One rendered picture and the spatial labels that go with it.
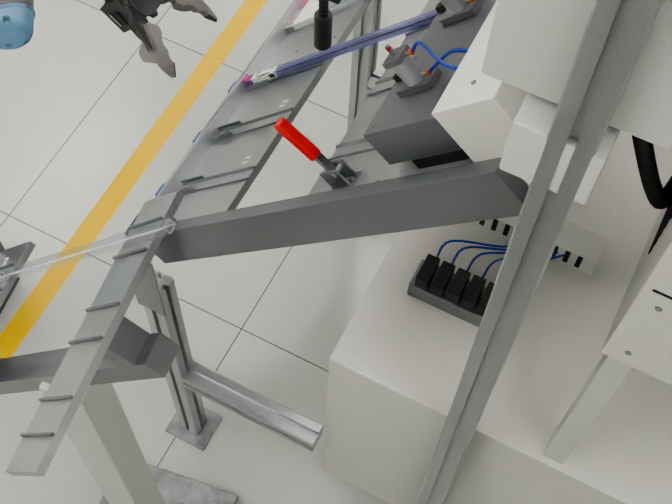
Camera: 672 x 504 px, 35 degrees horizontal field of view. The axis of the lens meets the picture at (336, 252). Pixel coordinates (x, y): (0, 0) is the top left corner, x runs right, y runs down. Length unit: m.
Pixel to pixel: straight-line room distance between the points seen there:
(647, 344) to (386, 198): 0.31
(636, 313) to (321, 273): 1.31
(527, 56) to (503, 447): 0.83
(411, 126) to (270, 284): 1.29
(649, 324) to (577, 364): 0.51
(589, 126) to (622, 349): 0.40
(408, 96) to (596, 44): 0.38
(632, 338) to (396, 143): 0.32
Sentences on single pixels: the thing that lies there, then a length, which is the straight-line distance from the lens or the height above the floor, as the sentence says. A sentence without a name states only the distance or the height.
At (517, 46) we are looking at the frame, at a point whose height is 1.44.
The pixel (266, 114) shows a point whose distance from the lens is 1.55.
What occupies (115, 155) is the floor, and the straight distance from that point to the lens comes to 2.52.
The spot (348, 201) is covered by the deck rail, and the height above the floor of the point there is 1.08.
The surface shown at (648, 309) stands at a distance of 1.09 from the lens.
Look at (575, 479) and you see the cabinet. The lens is 1.56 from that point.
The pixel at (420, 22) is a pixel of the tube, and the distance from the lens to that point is 1.38.
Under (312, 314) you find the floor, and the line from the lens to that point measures 2.28.
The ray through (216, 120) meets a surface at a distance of 1.65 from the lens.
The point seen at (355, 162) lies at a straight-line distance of 1.23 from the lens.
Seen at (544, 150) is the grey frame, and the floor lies 1.36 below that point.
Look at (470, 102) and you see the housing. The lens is 0.96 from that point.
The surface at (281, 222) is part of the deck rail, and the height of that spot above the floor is 0.96.
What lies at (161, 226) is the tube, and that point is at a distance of 1.13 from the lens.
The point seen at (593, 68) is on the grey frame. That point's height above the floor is 1.48.
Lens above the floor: 2.07
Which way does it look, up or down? 62 degrees down
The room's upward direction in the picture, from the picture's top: 3 degrees clockwise
